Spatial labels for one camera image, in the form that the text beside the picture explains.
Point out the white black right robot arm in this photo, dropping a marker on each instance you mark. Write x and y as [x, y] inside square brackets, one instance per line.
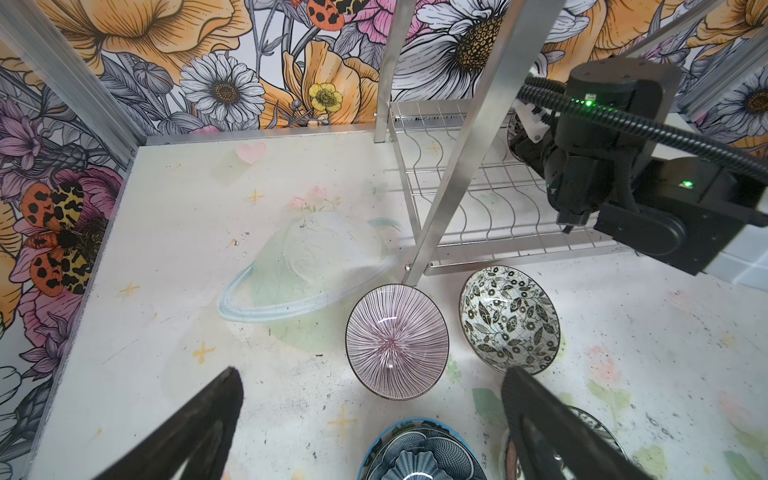
[607, 157]

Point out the dark blue petal bowl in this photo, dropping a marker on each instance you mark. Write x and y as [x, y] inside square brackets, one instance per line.
[420, 448]

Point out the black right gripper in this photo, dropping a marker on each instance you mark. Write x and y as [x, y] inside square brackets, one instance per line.
[531, 138]

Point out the silver metal dish rack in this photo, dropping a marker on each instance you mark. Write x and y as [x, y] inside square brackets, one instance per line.
[458, 40]

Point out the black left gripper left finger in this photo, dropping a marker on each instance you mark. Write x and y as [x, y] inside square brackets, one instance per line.
[194, 443]

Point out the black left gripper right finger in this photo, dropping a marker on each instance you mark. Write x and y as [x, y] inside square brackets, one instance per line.
[548, 436]

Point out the pink striped bowl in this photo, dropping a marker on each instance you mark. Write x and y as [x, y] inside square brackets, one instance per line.
[397, 342]

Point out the black leaf pattern bowl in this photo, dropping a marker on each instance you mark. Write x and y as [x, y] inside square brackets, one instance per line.
[509, 320]
[509, 466]

